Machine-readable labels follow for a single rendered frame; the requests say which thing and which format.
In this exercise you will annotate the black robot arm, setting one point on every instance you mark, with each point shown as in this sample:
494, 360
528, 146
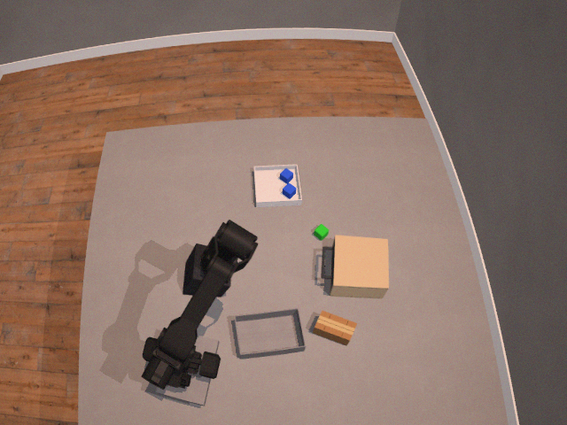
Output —
179, 337

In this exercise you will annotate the green block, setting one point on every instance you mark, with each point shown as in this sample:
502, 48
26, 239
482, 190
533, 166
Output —
321, 232

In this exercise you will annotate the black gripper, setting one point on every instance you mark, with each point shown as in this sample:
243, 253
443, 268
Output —
209, 364

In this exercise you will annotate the blue block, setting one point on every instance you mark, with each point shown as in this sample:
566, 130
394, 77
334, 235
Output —
286, 175
289, 190

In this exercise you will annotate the brown cardboard box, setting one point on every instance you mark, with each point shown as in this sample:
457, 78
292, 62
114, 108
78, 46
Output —
335, 328

